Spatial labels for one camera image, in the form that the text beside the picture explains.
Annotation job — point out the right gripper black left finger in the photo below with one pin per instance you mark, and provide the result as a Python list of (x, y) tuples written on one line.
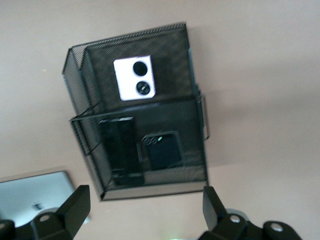
[(75, 212)]

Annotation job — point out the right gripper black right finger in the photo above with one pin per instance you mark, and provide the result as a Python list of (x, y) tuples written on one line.
[(215, 212)]

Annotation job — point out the small black phone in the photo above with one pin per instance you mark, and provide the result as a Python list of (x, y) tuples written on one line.
[(163, 152)]

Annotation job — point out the large black smartphone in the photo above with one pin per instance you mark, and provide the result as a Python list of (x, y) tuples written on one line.
[(120, 147)]

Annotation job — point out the lilac flip phone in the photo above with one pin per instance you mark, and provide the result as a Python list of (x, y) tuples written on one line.
[(127, 80)]

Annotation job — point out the silver closed laptop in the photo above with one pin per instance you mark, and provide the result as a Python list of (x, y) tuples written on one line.
[(25, 192)]

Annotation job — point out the black mesh two-tier organizer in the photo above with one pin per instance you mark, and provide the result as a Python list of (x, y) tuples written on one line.
[(162, 120)]

